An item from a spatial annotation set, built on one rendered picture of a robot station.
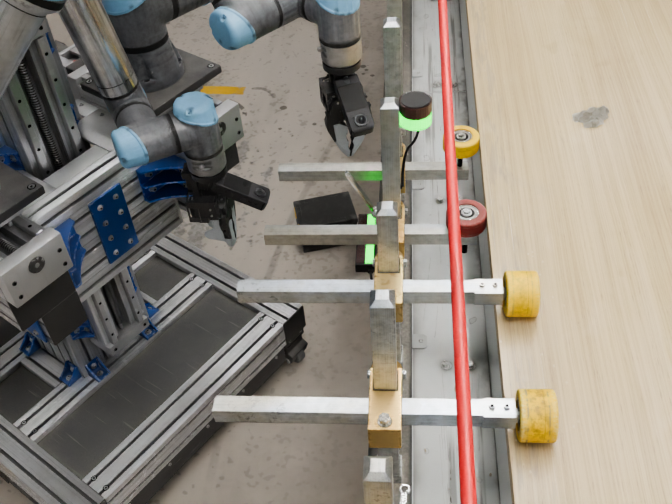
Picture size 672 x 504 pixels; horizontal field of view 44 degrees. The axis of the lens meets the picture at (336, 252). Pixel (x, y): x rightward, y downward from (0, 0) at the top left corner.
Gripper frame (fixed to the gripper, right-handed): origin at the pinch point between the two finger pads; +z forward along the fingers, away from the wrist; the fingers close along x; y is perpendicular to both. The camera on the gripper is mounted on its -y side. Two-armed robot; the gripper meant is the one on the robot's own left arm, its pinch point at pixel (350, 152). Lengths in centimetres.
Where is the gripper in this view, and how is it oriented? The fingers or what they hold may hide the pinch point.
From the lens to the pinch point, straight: 165.0
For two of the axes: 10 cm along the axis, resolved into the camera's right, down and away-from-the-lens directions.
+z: 0.7, 7.1, 7.0
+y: -2.8, -6.6, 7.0
